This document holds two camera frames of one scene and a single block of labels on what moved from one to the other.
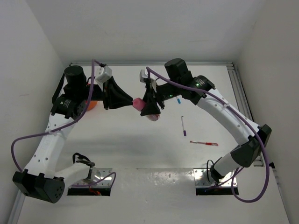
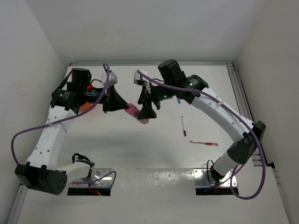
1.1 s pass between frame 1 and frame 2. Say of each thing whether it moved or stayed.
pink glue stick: moved
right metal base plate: stayed
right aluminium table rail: stayed
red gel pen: stayed
